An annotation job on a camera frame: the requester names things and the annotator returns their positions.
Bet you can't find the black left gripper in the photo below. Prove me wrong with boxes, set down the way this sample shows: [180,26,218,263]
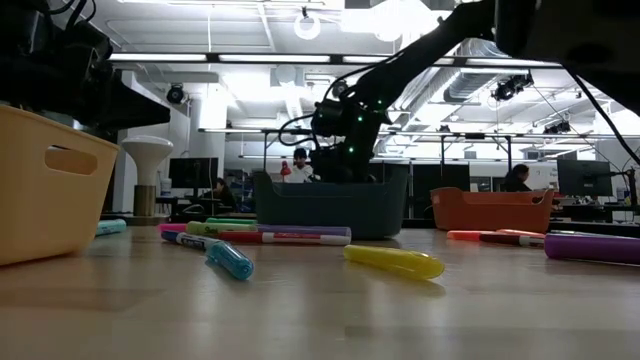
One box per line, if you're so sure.
[47,20,172,131]

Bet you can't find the lavender highlighter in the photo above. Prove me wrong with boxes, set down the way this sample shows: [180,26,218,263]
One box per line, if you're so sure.
[256,224,353,238]

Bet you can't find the yellow highlighter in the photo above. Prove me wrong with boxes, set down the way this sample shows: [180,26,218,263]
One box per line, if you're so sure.
[342,243,446,281]

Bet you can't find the red dry-erase marker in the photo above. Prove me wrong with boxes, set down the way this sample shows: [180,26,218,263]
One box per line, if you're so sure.
[217,230,353,247]

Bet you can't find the light blue highlighter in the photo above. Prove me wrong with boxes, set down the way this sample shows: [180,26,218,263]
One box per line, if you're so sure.
[204,239,255,282]
[94,218,128,237]

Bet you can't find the light green highlighter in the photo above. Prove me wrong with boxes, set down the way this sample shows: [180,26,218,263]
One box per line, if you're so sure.
[185,220,259,237]

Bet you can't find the orange highlighter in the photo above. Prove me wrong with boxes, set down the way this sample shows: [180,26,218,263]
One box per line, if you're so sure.
[446,228,546,243]

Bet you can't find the brown dry-erase marker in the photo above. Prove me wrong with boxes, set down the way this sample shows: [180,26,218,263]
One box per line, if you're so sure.
[478,232,546,249]

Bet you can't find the black dry-erase marker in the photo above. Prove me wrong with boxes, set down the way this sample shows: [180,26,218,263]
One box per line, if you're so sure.
[548,229,609,237]

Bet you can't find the purple highlighter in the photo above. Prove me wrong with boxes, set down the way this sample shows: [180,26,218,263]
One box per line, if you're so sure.
[543,232,640,266]

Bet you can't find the person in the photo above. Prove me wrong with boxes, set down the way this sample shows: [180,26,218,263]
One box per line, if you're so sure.
[288,147,321,184]
[202,177,239,211]
[502,163,534,194]

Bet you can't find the white dome lamp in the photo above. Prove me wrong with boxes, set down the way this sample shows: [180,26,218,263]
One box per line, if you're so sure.
[120,134,175,219]

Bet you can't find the teal plastic bin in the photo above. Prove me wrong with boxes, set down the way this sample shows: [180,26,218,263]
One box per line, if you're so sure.
[252,169,410,241]

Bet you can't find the black computer monitor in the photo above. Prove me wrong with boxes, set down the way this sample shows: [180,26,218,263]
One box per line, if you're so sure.
[556,158,614,198]
[168,157,220,190]

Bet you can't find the blue dry-erase marker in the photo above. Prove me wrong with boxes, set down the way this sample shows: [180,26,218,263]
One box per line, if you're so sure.
[160,229,221,253]

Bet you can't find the yellow plastic bin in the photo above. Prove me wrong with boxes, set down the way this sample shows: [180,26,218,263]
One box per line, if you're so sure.
[0,103,121,267]

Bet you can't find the orange plastic bin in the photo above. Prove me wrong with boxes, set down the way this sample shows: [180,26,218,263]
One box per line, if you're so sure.
[429,187,556,235]

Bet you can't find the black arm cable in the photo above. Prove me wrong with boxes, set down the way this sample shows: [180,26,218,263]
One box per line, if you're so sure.
[277,112,326,149]

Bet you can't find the black aluminium table frame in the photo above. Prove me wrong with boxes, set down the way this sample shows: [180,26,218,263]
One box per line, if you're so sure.
[99,213,640,240]

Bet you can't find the white ring light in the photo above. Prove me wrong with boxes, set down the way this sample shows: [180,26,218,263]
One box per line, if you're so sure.
[293,10,322,42]

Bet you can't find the silver ventilation duct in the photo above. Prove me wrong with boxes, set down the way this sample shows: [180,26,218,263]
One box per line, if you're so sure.
[442,38,532,105]

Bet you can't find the black workcell frame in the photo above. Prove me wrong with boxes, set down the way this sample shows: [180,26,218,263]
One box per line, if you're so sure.
[262,128,515,174]

